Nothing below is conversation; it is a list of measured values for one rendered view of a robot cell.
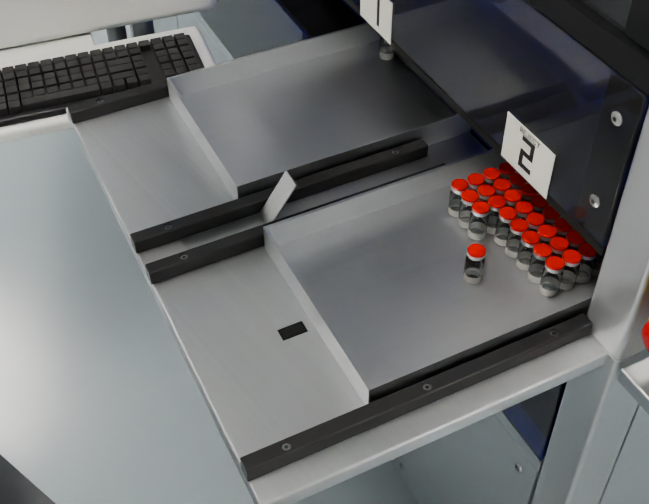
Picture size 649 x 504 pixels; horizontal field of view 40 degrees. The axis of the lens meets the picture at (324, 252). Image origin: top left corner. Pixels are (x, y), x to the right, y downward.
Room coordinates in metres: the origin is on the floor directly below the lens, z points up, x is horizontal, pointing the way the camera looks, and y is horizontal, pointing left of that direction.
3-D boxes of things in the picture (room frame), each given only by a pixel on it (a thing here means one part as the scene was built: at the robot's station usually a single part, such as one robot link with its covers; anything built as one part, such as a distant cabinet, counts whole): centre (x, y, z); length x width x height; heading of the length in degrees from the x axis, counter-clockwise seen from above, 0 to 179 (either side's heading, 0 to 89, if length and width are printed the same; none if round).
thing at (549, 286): (0.75, -0.22, 0.91); 0.18 x 0.02 x 0.05; 25
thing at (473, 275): (0.71, -0.17, 0.90); 0.02 x 0.02 x 0.04
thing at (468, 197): (0.80, -0.17, 0.91); 0.02 x 0.02 x 0.05
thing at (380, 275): (0.72, -0.14, 0.90); 0.34 x 0.26 x 0.04; 115
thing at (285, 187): (0.79, 0.10, 0.91); 0.14 x 0.03 x 0.06; 115
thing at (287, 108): (1.02, 0.01, 0.90); 0.34 x 0.26 x 0.04; 115
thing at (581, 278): (0.77, -0.26, 0.91); 0.18 x 0.02 x 0.05; 25
